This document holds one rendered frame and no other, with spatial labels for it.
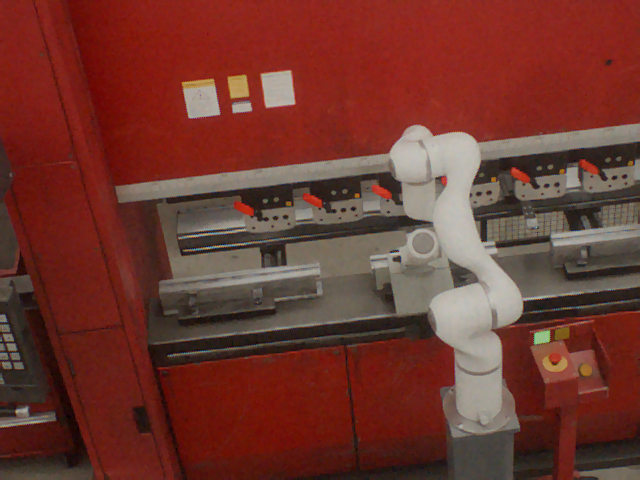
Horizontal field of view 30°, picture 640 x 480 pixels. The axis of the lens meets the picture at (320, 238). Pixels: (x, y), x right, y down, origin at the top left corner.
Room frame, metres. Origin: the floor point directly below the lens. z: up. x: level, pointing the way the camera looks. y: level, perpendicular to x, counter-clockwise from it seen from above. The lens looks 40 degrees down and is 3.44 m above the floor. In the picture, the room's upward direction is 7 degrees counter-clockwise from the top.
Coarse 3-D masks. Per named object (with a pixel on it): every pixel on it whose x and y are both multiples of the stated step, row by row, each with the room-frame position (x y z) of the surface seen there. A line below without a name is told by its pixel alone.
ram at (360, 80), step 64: (128, 0) 2.77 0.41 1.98; (192, 0) 2.77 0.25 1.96; (256, 0) 2.77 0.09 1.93; (320, 0) 2.77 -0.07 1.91; (384, 0) 2.77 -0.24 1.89; (448, 0) 2.77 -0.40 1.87; (512, 0) 2.77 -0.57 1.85; (576, 0) 2.77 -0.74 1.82; (128, 64) 2.77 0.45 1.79; (192, 64) 2.77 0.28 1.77; (256, 64) 2.77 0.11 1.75; (320, 64) 2.77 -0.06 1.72; (384, 64) 2.77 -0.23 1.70; (448, 64) 2.77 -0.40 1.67; (512, 64) 2.77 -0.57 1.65; (576, 64) 2.77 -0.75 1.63; (128, 128) 2.77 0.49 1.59; (192, 128) 2.77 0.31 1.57; (256, 128) 2.77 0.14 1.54; (320, 128) 2.77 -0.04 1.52; (384, 128) 2.77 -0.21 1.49; (448, 128) 2.77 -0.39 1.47; (512, 128) 2.77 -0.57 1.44; (576, 128) 2.77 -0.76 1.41; (192, 192) 2.77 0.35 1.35
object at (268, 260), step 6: (270, 246) 3.05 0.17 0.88; (276, 246) 3.05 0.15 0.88; (282, 246) 3.04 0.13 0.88; (264, 252) 3.05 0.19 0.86; (270, 252) 3.05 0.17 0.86; (276, 252) 3.04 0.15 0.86; (282, 252) 3.06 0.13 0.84; (264, 258) 3.04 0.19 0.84; (270, 258) 3.02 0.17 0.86; (276, 258) 3.01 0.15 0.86; (282, 258) 3.03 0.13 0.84; (264, 264) 3.01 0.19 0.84; (270, 264) 2.99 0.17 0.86; (276, 264) 3.00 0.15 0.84; (282, 264) 3.00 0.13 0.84
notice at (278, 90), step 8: (272, 72) 2.77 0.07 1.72; (280, 72) 2.77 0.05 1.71; (288, 72) 2.77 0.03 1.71; (264, 80) 2.77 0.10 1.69; (272, 80) 2.77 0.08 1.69; (280, 80) 2.77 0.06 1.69; (288, 80) 2.77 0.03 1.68; (264, 88) 2.77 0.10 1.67; (272, 88) 2.77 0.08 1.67; (280, 88) 2.77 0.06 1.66; (288, 88) 2.77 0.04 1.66; (264, 96) 2.77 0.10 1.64; (272, 96) 2.77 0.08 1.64; (280, 96) 2.77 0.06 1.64; (288, 96) 2.77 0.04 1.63; (272, 104) 2.77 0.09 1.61; (280, 104) 2.77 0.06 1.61; (288, 104) 2.77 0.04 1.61
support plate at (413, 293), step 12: (396, 264) 2.75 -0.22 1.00; (432, 264) 2.73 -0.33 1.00; (444, 264) 2.72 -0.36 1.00; (396, 276) 2.70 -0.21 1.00; (408, 276) 2.69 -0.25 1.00; (420, 276) 2.68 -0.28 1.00; (432, 276) 2.68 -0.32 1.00; (444, 276) 2.67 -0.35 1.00; (396, 288) 2.64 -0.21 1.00; (408, 288) 2.64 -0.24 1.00; (420, 288) 2.63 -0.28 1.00; (432, 288) 2.63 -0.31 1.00; (444, 288) 2.62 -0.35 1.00; (396, 300) 2.59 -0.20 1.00; (408, 300) 2.59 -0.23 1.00; (420, 300) 2.58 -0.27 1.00; (408, 312) 2.54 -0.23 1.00; (420, 312) 2.53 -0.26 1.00
